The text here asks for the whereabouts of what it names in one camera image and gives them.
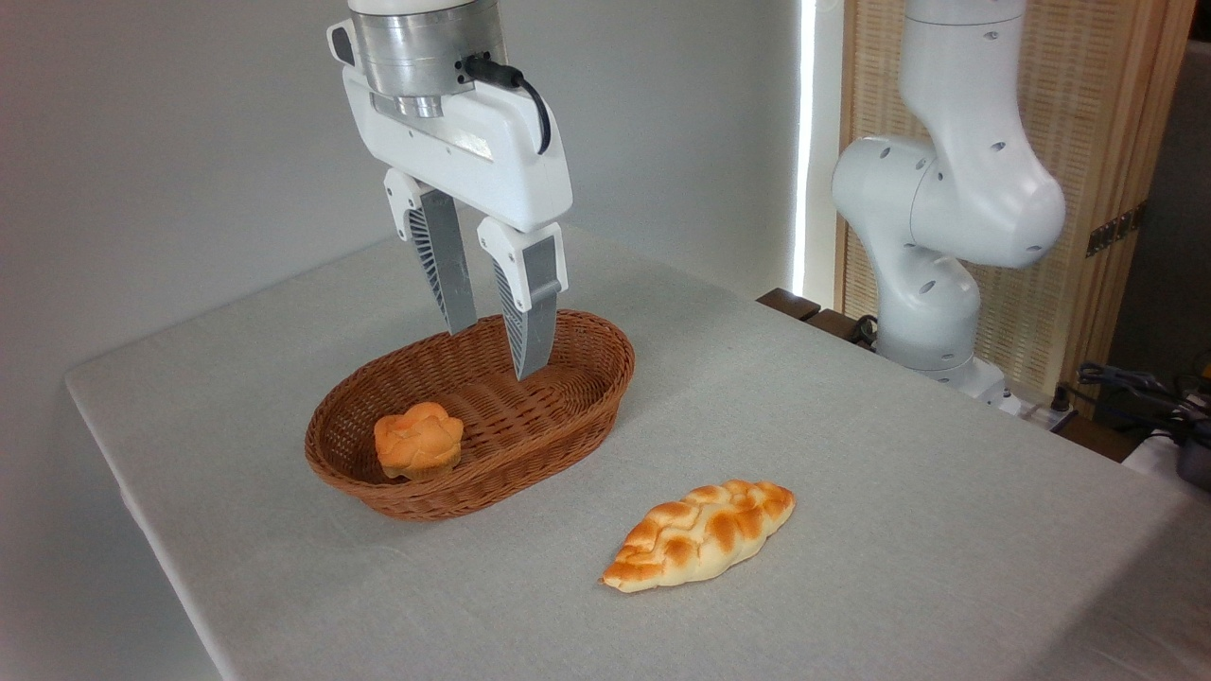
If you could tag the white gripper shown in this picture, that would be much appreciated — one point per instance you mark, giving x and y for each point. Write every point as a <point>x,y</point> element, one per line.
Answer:
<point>492,156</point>

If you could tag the long braided bread loaf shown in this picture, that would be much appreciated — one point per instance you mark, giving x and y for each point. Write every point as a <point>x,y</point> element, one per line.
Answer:
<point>695,534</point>

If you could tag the brown wicker basket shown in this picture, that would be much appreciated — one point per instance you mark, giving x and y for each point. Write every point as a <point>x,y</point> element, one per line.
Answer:
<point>530,426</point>

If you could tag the small round bread roll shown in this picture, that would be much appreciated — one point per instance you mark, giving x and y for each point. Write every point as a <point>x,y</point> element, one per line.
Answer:
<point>418,440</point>

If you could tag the dark brown wooden furniture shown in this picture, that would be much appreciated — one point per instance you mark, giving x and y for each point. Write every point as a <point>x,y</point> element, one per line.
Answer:
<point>790,303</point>

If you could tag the white tablecloth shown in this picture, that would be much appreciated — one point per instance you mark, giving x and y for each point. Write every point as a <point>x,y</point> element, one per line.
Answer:
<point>757,426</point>

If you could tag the white power strip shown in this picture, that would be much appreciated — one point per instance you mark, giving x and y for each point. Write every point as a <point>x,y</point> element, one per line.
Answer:
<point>1045,414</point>

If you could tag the metal screen hinge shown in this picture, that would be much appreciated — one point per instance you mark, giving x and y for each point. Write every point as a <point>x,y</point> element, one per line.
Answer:
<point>1116,230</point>

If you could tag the bamboo folding screen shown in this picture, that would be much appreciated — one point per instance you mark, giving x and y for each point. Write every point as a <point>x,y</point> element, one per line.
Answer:
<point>1097,113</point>

